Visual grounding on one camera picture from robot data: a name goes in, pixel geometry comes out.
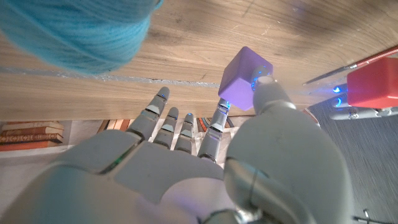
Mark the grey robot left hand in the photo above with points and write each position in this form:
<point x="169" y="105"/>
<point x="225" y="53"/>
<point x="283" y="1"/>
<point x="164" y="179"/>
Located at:
<point x="351" y="113"/>

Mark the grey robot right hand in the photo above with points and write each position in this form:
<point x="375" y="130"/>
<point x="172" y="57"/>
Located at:
<point x="186" y="180"/>

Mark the red magnetic block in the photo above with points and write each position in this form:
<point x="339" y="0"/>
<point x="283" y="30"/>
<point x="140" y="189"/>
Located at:
<point x="373" y="82"/>

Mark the purple magnetic block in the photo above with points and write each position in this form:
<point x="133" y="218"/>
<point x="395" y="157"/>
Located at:
<point x="236" y="77"/>

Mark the teal yarn skein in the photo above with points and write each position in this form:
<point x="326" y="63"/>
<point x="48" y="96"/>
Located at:
<point x="77" y="31"/>

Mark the silver tape outline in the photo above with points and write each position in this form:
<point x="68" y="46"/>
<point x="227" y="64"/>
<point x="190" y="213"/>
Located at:
<point x="171" y="81"/>

